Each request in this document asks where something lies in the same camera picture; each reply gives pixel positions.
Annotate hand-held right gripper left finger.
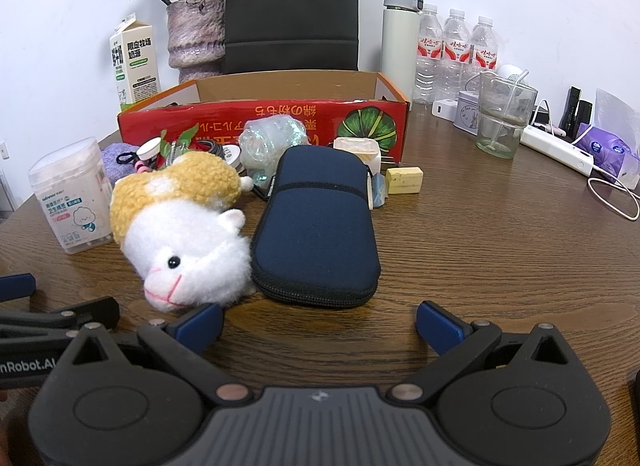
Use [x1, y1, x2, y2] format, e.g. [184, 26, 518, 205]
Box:
[65, 303, 253, 404]

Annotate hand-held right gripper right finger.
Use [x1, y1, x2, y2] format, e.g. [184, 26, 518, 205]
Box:
[385, 301, 571, 404]

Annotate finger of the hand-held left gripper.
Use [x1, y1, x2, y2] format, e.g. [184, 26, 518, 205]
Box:
[0, 273, 37, 303]
[0, 296, 119, 347]

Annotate white and yellow plush toy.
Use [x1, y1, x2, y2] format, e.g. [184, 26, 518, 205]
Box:
[110, 150, 253, 311]

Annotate white wet-wipes pack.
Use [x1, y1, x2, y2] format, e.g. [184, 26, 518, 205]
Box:
[27, 137, 115, 254]

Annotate purple knitted cloth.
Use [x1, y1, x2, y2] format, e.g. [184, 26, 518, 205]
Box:
[101, 142, 141, 184]

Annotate navy cloth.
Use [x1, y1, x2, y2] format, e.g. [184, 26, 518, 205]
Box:
[250, 147, 382, 310]

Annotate clear plastic wrap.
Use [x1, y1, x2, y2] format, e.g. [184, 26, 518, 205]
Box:
[237, 114, 307, 181]

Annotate red and orange cardboard box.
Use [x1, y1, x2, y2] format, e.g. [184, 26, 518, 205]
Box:
[117, 70, 411, 167]

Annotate wooden desktop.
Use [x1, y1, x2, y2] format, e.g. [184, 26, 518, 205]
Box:
[0, 90, 640, 466]

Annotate yellow eraser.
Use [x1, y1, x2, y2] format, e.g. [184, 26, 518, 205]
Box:
[385, 167, 424, 195]

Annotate white round lid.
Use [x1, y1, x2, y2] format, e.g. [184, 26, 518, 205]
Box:
[136, 140, 162, 163]

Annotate green artificial leaves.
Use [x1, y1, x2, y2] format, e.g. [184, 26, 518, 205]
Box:
[159, 123, 201, 153]

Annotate small white container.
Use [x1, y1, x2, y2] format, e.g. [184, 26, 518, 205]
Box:
[332, 137, 383, 177]

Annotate pale tin box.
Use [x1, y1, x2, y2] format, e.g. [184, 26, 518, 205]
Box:
[452, 90, 483, 137]

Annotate white power strip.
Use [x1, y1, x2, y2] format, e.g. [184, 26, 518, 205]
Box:
[520, 125, 595, 177]

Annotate white charger block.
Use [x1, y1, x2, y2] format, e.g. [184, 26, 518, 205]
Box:
[432, 99, 460, 121]

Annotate clear glass cup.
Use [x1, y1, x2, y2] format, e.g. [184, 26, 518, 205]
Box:
[476, 70, 539, 160]

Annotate purple tissue pack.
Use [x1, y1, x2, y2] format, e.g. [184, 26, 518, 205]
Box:
[572, 126, 640, 181]

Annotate white and green milk carton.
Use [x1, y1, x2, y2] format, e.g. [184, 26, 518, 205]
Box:
[110, 13, 162, 111]

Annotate white round device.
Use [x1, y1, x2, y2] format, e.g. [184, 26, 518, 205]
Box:
[495, 64, 528, 89]

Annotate clear water bottle red label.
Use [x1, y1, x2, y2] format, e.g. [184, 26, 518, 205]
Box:
[470, 16, 501, 86]
[415, 4, 446, 105]
[440, 9, 473, 104]

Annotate translucent plastic bag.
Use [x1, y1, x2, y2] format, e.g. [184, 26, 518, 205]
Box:
[592, 88, 640, 147]

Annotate white thermos bottle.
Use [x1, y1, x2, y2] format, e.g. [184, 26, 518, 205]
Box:
[381, 0, 424, 101]

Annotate purple ribbed vase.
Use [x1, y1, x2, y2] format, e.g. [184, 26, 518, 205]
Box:
[166, 0, 227, 84]

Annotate black paper bag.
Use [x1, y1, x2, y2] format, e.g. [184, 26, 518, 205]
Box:
[221, 0, 361, 75]

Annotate white cable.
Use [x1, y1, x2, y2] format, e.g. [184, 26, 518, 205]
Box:
[589, 177, 640, 221]

